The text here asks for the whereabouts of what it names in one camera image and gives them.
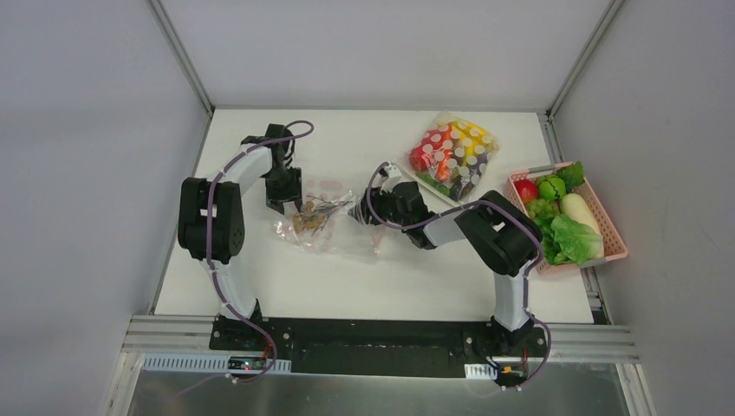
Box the aluminium frame front rail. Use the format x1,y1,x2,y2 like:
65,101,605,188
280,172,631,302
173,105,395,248
121,315,214,354

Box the green fake lettuce leaf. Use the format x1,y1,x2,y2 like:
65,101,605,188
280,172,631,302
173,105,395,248
555,161,585,192

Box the green fake watermelon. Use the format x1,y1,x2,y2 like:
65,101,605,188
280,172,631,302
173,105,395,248
536,174,567,202

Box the aluminium frame corner post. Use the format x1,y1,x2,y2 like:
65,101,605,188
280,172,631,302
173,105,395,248
146,0,215,119

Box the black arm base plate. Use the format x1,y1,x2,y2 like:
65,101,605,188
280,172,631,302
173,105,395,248
209,316,548,379

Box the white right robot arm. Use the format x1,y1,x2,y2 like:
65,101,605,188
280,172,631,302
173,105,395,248
350,182,542,355

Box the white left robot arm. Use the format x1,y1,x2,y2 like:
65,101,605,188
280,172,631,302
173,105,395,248
177,121,303,351

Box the red fake pomegranate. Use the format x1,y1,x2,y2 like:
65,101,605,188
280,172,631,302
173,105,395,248
513,179,539,205

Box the brown fake longan bunch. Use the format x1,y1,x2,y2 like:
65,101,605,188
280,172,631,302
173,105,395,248
291,197,345,234

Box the clear zip top bag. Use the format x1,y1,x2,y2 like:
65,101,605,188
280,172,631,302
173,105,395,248
271,175,385,262

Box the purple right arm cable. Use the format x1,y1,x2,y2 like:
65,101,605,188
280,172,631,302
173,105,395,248
365,161,554,393

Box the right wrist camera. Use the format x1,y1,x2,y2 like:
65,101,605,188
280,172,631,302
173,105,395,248
379,163,404,192

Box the white fake radish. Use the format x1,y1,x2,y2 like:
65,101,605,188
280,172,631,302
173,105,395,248
560,193,602,237

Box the green fake cabbage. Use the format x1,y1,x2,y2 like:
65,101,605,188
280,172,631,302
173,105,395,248
535,214,603,265

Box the green fake grapes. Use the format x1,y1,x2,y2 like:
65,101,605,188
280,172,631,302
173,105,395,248
524,198,560,221

